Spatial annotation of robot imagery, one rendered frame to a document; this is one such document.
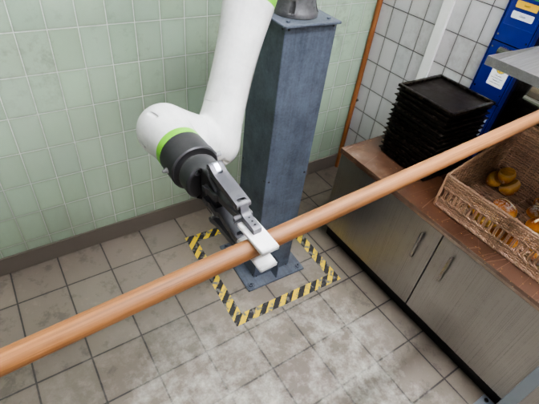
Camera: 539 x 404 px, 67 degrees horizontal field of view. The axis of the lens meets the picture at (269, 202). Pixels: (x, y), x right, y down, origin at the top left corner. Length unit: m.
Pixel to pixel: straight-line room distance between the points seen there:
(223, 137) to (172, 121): 0.13
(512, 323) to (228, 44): 1.33
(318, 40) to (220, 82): 0.59
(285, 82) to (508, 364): 1.29
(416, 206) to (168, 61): 1.17
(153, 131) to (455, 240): 1.21
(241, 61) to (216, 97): 0.09
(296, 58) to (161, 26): 0.62
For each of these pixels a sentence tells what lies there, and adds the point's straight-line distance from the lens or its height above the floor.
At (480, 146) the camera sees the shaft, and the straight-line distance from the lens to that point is 0.95.
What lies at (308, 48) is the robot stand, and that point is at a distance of 1.39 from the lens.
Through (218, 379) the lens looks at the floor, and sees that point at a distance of 1.75.
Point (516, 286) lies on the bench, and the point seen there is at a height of 0.58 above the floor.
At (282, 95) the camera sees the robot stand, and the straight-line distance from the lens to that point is 1.41.
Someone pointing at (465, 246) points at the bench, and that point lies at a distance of 1.65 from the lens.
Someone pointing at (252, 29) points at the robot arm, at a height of 1.30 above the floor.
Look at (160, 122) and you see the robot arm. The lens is 0.79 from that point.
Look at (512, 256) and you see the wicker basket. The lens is 1.66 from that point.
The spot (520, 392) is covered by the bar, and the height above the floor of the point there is 0.26.
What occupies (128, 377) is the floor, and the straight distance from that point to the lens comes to 1.79.
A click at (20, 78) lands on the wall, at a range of 1.72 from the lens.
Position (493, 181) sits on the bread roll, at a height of 0.64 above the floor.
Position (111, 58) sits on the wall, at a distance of 1.75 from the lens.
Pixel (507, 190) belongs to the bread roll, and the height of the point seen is 0.63.
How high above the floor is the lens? 1.58
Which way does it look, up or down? 41 degrees down
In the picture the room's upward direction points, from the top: 8 degrees clockwise
